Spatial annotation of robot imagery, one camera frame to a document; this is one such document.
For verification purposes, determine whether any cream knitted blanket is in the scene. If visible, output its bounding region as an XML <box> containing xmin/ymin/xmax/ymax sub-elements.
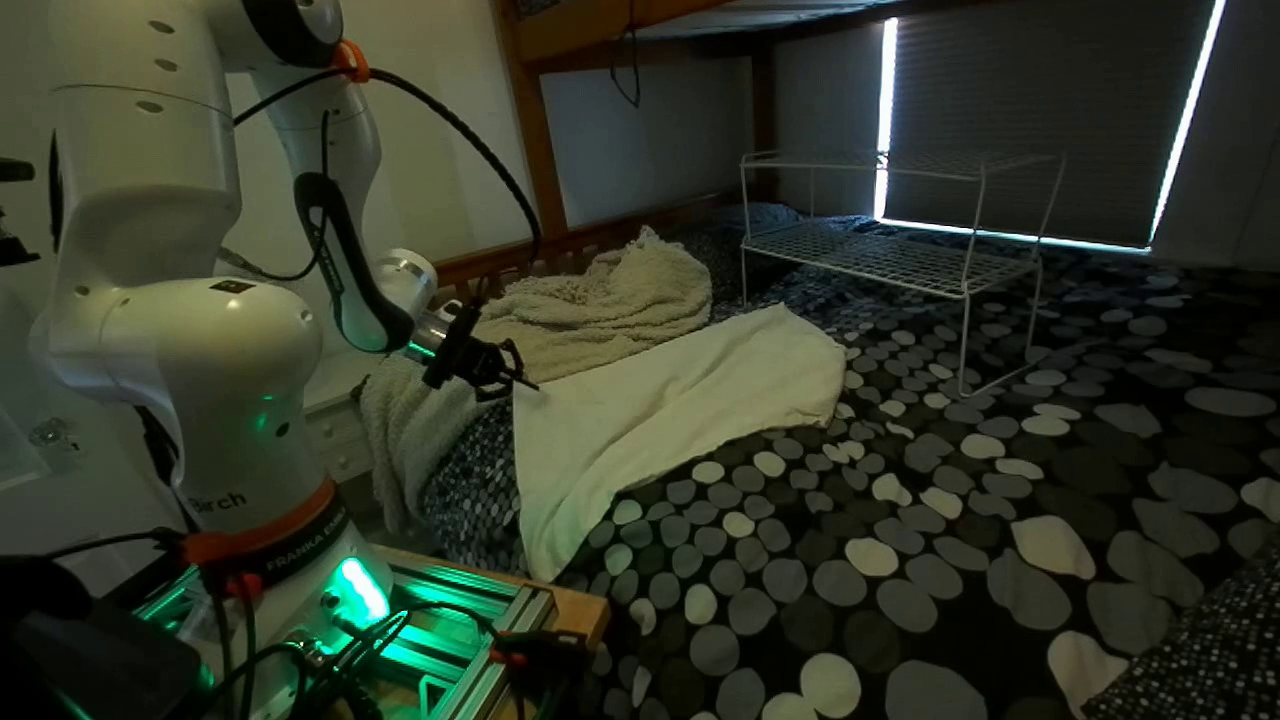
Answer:
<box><xmin>356</xmin><ymin>219</ymin><xmax>714</xmax><ymax>538</ymax></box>

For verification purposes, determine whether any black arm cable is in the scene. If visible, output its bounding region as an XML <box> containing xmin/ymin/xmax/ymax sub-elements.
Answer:
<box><xmin>229</xmin><ymin>61</ymin><xmax>549</xmax><ymax>254</ymax></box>

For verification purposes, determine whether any black clothes hanger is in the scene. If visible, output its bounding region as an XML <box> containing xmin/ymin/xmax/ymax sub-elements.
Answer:
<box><xmin>604</xmin><ymin>0</ymin><xmax>649</xmax><ymax>114</ymax></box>

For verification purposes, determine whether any wooden bunk bed frame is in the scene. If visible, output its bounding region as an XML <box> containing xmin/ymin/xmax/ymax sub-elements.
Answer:
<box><xmin>433</xmin><ymin>0</ymin><xmax>913</xmax><ymax>295</ymax></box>

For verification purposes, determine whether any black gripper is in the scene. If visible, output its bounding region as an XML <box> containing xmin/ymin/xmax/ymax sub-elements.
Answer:
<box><xmin>418</xmin><ymin>295</ymin><xmax>545</xmax><ymax>406</ymax></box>

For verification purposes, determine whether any black red base cable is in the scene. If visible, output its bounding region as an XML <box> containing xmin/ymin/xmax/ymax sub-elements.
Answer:
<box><xmin>197</xmin><ymin>571</ymin><xmax>410</xmax><ymax>720</ymax></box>

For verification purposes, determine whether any aluminium base frame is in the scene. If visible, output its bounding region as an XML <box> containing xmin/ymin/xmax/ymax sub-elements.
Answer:
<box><xmin>132</xmin><ymin>544</ymin><xmax>561</xmax><ymax>720</ymax></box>

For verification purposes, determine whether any white wire rack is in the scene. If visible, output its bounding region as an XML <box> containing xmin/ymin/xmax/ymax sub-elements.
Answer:
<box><xmin>735</xmin><ymin>147</ymin><xmax>1071</xmax><ymax>391</ymax></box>

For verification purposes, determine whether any white cloth towel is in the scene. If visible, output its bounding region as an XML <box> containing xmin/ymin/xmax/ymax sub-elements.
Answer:
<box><xmin>508</xmin><ymin>301</ymin><xmax>850</xmax><ymax>584</ymax></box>

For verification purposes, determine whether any black spotted duvet cover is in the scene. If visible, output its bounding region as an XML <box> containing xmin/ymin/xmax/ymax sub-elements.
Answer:
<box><xmin>410</xmin><ymin>197</ymin><xmax>1280</xmax><ymax>720</ymax></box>

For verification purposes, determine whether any black box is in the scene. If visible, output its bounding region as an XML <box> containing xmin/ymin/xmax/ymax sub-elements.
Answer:
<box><xmin>0</xmin><ymin>555</ymin><xmax>208</xmax><ymax>720</ymax></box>

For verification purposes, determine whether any dark window blind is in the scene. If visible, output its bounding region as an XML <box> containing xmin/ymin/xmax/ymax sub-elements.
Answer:
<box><xmin>886</xmin><ymin>0</ymin><xmax>1221</xmax><ymax>254</ymax></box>

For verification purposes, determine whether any small-dotted dark pillow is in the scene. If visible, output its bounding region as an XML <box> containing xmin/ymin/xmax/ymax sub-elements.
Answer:
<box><xmin>1074</xmin><ymin>530</ymin><xmax>1280</xmax><ymax>720</ymax></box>

